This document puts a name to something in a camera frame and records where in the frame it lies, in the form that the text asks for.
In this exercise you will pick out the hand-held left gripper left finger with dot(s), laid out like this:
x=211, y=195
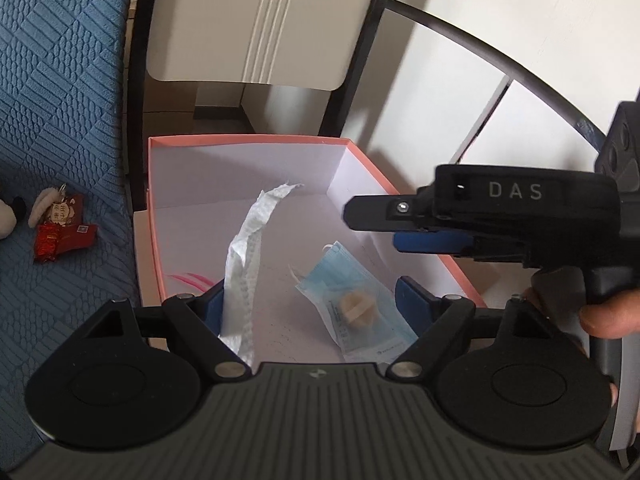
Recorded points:
x=212, y=310

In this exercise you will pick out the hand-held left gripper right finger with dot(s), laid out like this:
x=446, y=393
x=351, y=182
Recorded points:
x=410, y=301

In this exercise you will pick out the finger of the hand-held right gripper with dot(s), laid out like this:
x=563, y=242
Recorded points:
x=430, y=242
x=380, y=212

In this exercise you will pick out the pink tassel toy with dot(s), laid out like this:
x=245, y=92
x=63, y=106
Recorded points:
x=192, y=280

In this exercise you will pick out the white wet wipe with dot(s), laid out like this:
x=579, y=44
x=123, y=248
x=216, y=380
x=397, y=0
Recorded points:
x=240, y=270

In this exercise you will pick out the beige round puff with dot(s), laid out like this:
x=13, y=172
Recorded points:
x=352, y=308

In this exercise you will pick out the pink cardboard box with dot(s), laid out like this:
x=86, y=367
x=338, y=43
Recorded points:
x=300, y=185

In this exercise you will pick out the blue face mask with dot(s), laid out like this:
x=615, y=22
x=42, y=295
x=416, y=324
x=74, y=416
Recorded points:
x=325, y=280

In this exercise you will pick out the red foil packet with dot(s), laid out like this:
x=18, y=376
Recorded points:
x=75, y=237

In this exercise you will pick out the panda plush toy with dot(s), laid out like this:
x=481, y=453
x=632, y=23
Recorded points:
x=7, y=220

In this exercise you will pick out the person's right hand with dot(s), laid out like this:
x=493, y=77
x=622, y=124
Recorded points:
x=610, y=319

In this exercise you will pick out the blue textured mat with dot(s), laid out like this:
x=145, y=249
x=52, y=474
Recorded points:
x=60, y=85

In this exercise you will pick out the black curved metal rail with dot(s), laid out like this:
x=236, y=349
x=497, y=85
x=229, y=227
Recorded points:
x=475, y=40

